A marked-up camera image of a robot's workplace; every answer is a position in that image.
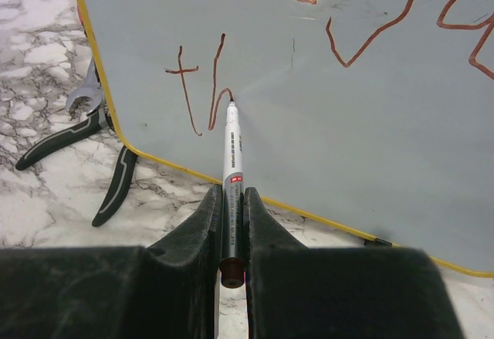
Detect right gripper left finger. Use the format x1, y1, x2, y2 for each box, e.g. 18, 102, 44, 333
1, 185, 222, 338

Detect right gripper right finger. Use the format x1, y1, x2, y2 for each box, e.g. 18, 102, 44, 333
244, 188, 463, 338

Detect white marker pen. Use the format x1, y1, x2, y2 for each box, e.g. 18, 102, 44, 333
219, 100, 245, 289

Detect yellow framed whiteboard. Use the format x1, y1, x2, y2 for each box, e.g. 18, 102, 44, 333
76, 0, 493, 277

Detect black handled pliers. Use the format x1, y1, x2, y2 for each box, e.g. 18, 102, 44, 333
14, 107, 140, 228

